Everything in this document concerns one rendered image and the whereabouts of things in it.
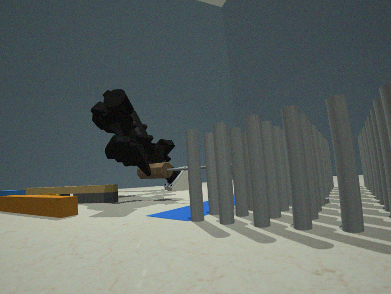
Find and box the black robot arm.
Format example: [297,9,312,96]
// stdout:
[90,89,181,184]

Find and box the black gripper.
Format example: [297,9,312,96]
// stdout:
[105,121,175,176]

